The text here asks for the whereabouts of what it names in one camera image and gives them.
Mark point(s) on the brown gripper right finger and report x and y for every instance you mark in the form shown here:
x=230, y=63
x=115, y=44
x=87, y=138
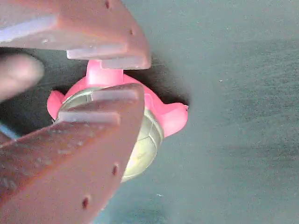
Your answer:
x=93, y=25

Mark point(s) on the pink turtle toy gold shell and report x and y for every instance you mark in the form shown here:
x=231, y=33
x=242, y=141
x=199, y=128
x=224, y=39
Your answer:
x=172, y=119

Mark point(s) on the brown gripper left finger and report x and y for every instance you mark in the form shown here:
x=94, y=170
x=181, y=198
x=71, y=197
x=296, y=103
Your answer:
x=70, y=163

